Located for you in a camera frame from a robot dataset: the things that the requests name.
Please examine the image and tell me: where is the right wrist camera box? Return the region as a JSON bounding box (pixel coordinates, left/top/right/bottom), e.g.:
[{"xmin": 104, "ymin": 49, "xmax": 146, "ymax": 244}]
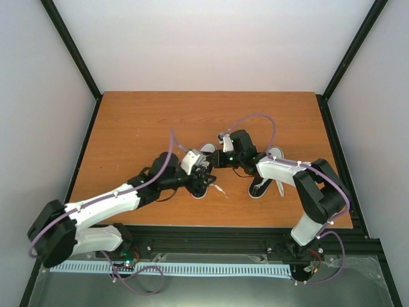
[{"xmin": 218, "ymin": 133, "xmax": 234, "ymax": 153}]

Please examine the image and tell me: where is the black aluminium frame rail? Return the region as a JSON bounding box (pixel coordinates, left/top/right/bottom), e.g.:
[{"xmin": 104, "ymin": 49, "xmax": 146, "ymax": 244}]
[{"xmin": 119, "ymin": 224, "xmax": 386, "ymax": 264}]

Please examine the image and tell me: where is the purple cable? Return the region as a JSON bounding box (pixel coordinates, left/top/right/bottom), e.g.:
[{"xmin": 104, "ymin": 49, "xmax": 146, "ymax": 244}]
[
  {"xmin": 29, "ymin": 128, "xmax": 192, "ymax": 258},
  {"xmin": 223, "ymin": 112, "xmax": 351, "ymax": 286}
]

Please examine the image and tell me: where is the right black frame post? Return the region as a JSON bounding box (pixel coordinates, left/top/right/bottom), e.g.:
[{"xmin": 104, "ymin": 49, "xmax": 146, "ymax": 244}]
[{"xmin": 321, "ymin": 0, "xmax": 389, "ymax": 100}]

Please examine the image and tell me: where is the left black frame post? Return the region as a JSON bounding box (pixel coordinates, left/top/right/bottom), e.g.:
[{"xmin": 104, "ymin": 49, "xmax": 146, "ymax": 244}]
[{"xmin": 40, "ymin": 0, "xmax": 104, "ymax": 100}]

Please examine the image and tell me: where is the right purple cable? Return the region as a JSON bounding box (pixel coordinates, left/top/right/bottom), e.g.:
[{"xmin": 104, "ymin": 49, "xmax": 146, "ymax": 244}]
[{"xmin": 223, "ymin": 112, "xmax": 351, "ymax": 286}]

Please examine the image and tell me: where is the black canvas sneaker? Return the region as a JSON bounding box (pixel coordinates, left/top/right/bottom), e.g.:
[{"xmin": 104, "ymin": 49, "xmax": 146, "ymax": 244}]
[
  {"xmin": 248, "ymin": 146, "xmax": 284, "ymax": 199},
  {"xmin": 190, "ymin": 143, "xmax": 217, "ymax": 199}
]

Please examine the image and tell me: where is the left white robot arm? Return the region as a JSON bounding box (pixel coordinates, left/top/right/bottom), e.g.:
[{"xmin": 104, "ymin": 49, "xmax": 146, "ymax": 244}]
[{"xmin": 27, "ymin": 150, "xmax": 215, "ymax": 268}]

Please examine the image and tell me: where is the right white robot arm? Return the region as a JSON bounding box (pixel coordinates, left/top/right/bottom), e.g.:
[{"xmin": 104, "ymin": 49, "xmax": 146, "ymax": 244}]
[{"xmin": 206, "ymin": 130, "xmax": 350, "ymax": 247}]

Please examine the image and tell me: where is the light blue slotted cable duct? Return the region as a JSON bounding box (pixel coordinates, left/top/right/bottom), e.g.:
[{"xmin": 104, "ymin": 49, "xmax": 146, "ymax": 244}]
[{"xmin": 49, "ymin": 260, "xmax": 291, "ymax": 279}]

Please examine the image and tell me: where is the white lace of sneaker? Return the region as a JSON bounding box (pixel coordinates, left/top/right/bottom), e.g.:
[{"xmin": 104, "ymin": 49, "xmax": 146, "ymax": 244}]
[
  {"xmin": 204, "ymin": 159, "xmax": 228, "ymax": 196},
  {"xmin": 269, "ymin": 147, "xmax": 284, "ymax": 196}
]

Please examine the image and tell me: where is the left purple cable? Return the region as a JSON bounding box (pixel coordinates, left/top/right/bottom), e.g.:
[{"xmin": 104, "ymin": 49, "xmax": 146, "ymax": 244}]
[{"xmin": 29, "ymin": 128, "xmax": 192, "ymax": 258}]

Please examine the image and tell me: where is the black frame post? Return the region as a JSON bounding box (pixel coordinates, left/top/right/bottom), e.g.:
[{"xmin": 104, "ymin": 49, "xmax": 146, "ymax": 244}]
[
  {"xmin": 40, "ymin": 0, "xmax": 104, "ymax": 100},
  {"xmin": 321, "ymin": 0, "xmax": 389, "ymax": 100}
]

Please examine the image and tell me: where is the green lit circuit board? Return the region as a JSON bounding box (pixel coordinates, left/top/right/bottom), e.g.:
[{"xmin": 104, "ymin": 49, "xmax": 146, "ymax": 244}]
[{"xmin": 120, "ymin": 246, "xmax": 140, "ymax": 269}]

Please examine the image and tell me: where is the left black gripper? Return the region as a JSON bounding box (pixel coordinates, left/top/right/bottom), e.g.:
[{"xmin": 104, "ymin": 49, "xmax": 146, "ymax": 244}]
[{"xmin": 160, "ymin": 165, "xmax": 216, "ymax": 193}]

